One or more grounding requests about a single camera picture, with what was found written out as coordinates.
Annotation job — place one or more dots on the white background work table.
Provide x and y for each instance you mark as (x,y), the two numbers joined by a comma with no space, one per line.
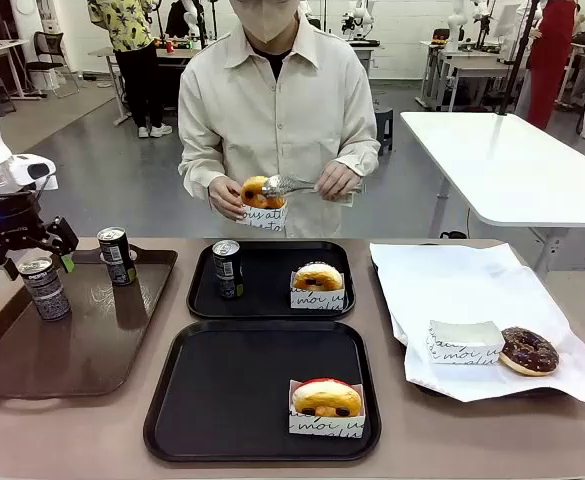
(467,65)

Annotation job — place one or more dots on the white paper sheet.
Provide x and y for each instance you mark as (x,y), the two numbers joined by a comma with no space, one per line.
(472,280)

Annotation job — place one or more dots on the person's right hand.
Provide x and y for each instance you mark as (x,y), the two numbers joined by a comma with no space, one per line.
(224,197)

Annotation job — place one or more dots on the grey background table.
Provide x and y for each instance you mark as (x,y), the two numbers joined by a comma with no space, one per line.
(107,54)

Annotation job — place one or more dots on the person in cream shirt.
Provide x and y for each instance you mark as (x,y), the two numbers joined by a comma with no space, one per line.
(277,115)

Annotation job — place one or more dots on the person's left hand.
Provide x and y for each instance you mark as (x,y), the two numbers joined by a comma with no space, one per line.
(339,182)

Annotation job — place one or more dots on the person's left forearm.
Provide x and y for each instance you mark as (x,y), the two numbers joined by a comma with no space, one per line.
(359,150)

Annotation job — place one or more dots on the black stand pole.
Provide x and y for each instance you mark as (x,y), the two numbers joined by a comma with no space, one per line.
(517,60)

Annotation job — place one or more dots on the person in red apron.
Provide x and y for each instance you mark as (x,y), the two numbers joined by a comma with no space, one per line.
(552,60)

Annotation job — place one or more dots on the chocolate glazed donut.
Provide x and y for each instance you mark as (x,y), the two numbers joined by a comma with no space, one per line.
(529,352)

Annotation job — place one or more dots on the person's right forearm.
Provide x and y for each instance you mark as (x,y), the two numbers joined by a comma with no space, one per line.
(199,167)

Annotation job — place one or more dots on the small red can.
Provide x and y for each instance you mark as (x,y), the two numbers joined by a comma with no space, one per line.
(169,46)

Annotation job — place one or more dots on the dark plastic stool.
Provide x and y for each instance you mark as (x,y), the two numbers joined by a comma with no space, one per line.
(384,129)

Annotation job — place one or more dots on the yellow donut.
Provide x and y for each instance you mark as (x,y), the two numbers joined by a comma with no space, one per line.
(327,395)
(317,277)
(254,192)

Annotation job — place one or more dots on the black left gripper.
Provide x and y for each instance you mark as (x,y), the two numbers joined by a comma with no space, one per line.
(7,225)

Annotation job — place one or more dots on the white side table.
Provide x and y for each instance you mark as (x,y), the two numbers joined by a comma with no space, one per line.
(512,165)

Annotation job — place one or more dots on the black tray under paper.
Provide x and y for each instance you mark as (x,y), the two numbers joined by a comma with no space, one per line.
(429,386)

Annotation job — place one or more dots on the large black square tray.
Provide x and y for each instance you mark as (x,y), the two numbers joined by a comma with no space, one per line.
(232,390)

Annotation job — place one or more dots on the small black square tray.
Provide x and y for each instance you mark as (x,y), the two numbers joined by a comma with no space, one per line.
(267,295)

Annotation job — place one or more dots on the white printed paper box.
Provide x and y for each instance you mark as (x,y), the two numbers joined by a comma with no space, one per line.
(464,342)
(267,219)

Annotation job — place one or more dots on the metal serving tongs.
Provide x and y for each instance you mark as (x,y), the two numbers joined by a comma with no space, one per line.
(292,186)

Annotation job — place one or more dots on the black drink can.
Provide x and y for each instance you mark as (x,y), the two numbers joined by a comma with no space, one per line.
(47,292)
(228,272)
(117,260)

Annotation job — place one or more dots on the beige face mask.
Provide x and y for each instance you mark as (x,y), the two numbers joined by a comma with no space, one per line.
(264,20)

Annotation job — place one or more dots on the brown plastic tray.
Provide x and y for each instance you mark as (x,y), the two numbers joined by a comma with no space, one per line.
(87,350)

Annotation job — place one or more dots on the black office chair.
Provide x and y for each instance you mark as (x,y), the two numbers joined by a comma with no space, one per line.
(52,60)

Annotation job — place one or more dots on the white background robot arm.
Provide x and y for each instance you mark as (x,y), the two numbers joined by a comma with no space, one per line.
(456,25)

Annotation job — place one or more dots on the person in yellow shirt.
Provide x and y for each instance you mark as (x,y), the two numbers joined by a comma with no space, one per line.
(132,50)

